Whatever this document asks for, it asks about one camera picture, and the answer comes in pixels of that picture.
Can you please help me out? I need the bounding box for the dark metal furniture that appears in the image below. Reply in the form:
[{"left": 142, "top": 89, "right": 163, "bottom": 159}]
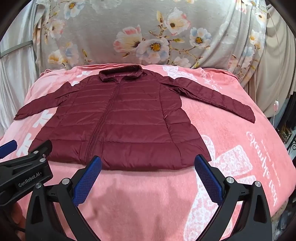
[{"left": 279, "top": 93, "right": 296, "bottom": 160}]

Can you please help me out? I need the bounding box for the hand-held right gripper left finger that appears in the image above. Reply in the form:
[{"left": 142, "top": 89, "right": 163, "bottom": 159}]
[{"left": 25, "top": 156, "right": 102, "bottom": 241}]

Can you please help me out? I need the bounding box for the white satin curtain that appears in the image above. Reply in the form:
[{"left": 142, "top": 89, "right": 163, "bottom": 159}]
[{"left": 0, "top": 14, "right": 42, "bottom": 137}]

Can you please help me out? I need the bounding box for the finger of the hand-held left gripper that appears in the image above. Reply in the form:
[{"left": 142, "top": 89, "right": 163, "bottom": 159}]
[
  {"left": 27, "top": 139, "right": 53, "bottom": 163},
  {"left": 0, "top": 139, "right": 18, "bottom": 158}
]

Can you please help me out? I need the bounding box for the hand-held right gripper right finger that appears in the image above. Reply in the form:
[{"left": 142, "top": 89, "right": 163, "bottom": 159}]
[{"left": 194, "top": 154, "right": 272, "bottom": 241}]

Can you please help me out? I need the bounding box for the white cable with pink switch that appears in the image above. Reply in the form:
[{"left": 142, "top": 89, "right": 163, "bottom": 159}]
[{"left": 268, "top": 9, "right": 280, "bottom": 127}]

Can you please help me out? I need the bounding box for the beige curtain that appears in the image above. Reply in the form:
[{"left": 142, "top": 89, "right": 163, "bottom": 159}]
[{"left": 240, "top": 11, "right": 296, "bottom": 118}]

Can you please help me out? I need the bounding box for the pink blanket with white print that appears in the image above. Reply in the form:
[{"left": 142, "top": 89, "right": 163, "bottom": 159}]
[{"left": 0, "top": 63, "right": 296, "bottom": 241}]

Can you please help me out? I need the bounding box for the grey floral bed sheet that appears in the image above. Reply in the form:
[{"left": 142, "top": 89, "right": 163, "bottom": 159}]
[{"left": 32, "top": 0, "right": 269, "bottom": 70}]

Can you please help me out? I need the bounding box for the maroon puffer jacket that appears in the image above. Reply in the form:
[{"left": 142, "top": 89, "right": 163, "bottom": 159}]
[{"left": 13, "top": 65, "right": 256, "bottom": 171}]

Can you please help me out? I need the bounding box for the grey curtain tie strap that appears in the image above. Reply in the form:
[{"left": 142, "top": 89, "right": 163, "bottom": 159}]
[{"left": 0, "top": 40, "right": 33, "bottom": 58}]

